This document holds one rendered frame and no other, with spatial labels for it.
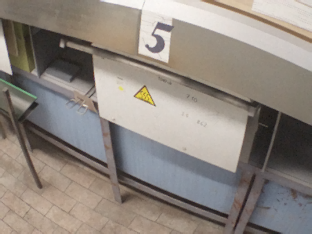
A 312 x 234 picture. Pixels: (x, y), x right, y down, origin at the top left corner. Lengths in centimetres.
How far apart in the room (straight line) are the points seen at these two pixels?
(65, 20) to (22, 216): 168
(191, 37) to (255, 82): 19
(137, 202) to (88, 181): 35
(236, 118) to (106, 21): 54
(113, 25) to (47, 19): 27
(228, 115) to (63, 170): 163
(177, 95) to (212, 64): 43
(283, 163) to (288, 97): 79
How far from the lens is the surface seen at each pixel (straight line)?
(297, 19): 98
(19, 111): 231
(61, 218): 262
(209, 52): 106
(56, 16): 131
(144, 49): 115
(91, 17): 121
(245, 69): 104
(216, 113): 144
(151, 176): 229
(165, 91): 149
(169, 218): 257
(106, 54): 137
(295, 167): 180
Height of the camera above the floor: 223
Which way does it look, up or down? 46 degrees down
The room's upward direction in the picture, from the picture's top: 1 degrees counter-clockwise
